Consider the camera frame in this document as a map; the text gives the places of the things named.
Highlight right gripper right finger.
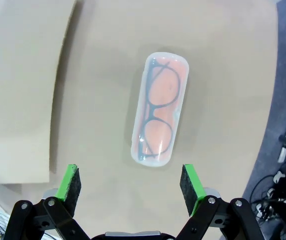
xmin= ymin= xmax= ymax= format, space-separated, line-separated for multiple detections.
xmin=174 ymin=163 xmax=265 ymax=240

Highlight empty cardboard box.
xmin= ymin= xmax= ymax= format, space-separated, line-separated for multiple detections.
xmin=0 ymin=0 xmax=78 ymax=185

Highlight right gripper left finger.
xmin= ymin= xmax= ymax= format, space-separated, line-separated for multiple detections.
xmin=4 ymin=163 xmax=95 ymax=240

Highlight white power strip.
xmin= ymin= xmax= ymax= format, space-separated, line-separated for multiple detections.
xmin=255 ymin=201 xmax=271 ymax=219

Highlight black glasses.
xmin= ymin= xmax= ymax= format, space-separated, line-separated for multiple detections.
xmin=138 ymin=61 xmax=181 ymax=161

